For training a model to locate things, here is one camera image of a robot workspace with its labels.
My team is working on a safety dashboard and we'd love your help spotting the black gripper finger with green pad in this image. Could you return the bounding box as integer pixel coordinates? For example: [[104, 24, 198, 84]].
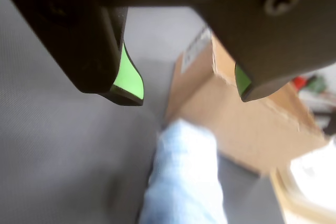
[[0, 0, 145, 107]]

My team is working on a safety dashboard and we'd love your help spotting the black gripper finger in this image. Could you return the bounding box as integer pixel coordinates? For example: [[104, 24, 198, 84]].
[[183, 0, 336, 103]]

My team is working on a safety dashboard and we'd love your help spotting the open cardboard box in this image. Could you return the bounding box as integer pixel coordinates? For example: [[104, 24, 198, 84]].
[[163, 28, 336, 224]]

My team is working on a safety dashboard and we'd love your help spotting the block wrapped in pale yarn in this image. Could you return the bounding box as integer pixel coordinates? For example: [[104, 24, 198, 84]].
[[137, 118, 229, 224]]

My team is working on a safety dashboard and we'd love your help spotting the red and green clutter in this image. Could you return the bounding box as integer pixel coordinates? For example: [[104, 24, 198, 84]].
[[291, 74, 328, 95]]

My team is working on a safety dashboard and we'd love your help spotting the white label sticker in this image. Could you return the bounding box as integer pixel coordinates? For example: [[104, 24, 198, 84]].
[[180, 28, 212, 74]]

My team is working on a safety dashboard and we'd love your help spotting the grey fabric mat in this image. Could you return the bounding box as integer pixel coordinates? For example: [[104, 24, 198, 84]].
[[0, 0, 287, 224]]

